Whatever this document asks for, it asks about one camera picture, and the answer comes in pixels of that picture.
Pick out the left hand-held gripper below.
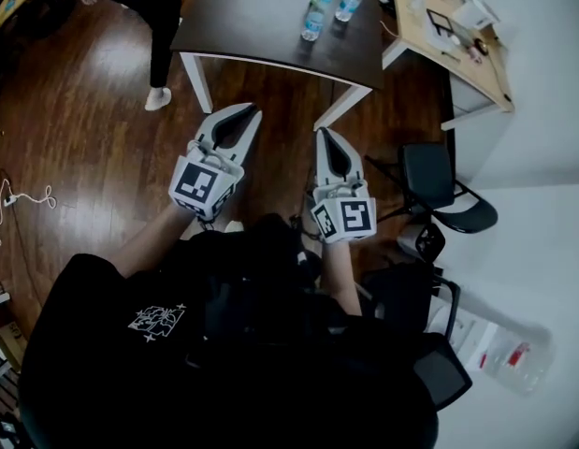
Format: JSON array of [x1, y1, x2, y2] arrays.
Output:
[[168, 103, 264, 222]]

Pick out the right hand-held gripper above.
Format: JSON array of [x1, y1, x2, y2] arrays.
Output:
[[310, 126, 378, 245]]

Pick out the person's right forearm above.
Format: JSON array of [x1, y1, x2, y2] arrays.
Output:
[[320, 239, 364, 317]]

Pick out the person's left forearm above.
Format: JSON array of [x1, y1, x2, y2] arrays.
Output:
[[106, 203, 197, 280]]

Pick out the clear plastic bottle blue cap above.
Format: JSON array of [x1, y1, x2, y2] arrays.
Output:
[[300, 0, 333, 43], [334, 0, 369, 23]]

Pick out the black folding chair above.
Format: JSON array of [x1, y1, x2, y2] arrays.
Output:
[[363, 142, 499, 236]]

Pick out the dark table with white legs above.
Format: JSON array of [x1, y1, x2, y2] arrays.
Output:
[[169, 0, 386, 133]]

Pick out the small black bin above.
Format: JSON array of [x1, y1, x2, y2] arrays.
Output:
[[398, 222, 447, 264]]

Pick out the light wooden desk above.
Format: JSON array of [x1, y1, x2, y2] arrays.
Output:
[[381, 0, 515, 133]]

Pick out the white box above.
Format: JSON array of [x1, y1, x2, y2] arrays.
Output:
[[452, 0, 502, 32]]

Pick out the white paper sheets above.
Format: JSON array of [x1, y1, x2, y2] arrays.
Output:
[[428, 297, 499, 373]]

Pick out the black office chair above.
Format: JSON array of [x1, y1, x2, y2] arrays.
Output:
[[362, 268, 474, 413]]

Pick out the clear plastic bag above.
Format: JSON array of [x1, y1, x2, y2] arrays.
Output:
[[475, 328, 557, 398]]

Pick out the person's black printed t-shirt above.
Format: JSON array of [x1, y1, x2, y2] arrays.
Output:
[[17, 212, 440, 449]]

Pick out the cardboard box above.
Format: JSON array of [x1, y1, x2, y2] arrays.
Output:
[[0, 320, 29, 373]]

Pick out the black picture frame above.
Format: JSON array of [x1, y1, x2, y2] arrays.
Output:
[[425, 7, 456, 39]]

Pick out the white cable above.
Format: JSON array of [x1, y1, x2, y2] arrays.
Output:
[[0, 178, 58, 247]]

